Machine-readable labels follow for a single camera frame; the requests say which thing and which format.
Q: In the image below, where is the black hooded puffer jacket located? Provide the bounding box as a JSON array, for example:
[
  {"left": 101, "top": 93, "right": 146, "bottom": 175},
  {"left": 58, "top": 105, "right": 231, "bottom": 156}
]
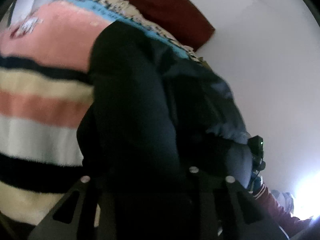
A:
[{"left": 77, "top": 21, "right": 252, "bottom": 239}]

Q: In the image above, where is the maroon striped sleeve forearm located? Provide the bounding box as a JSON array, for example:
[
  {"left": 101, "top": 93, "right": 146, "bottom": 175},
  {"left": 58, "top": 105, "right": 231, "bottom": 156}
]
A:
[{"left": 253, "top": 183, "right": 312, "bottom": 238}]

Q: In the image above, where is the blue gloved hand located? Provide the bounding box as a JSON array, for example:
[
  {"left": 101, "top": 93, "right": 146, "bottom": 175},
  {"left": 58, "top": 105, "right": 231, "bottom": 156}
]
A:
[{"left": 248, "top": 173, "right": 263, "bottom": 196}]

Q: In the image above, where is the blue white patterned cloth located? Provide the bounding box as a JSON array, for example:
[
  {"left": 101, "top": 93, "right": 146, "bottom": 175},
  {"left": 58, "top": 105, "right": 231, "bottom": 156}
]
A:
[{"left": 271, "top": 190, "right": 295, "bottom": 214}]

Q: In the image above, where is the Hello Kitty pink blanket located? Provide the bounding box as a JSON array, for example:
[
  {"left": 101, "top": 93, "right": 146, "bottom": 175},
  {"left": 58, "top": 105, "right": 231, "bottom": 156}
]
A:
[{"left": 1, "top": 0, "right": 195, "bottom": 226}]

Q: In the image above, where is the dark red headboard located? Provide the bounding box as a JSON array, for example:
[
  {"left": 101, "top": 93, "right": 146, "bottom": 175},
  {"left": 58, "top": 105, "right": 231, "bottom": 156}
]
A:
[{"left": 128, "top": 0, "right": 215, "bottom": 51}]

